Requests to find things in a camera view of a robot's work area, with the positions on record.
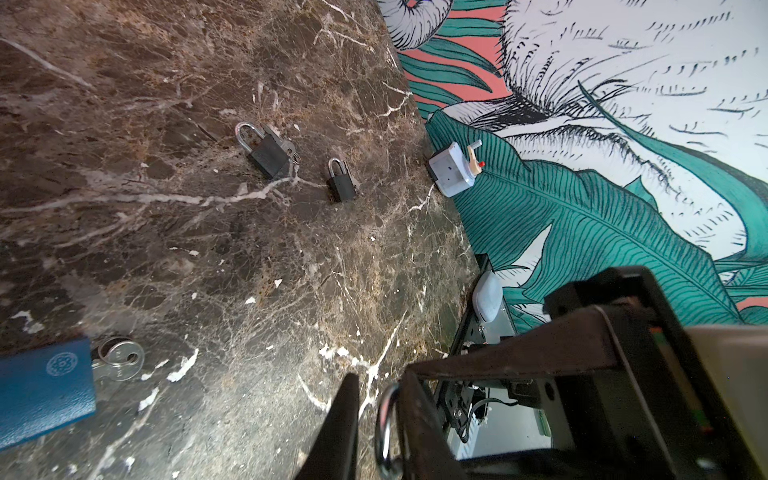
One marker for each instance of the black mounting rail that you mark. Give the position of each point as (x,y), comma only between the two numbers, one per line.
(462,405)

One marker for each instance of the black padlock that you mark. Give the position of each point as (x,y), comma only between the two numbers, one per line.
(272,155)
(340,181)
(389,467)

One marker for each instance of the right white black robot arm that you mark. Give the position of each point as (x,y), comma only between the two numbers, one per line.
(630,392)

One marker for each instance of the grey blue pad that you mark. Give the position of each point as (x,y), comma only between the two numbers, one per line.
(487,297)

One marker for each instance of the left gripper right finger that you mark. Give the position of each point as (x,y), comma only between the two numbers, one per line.
(424,450)

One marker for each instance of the blue padlock near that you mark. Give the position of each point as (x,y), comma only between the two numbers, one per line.
(45,389)

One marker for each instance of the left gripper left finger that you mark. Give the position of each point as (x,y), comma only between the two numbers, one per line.
(334,452)

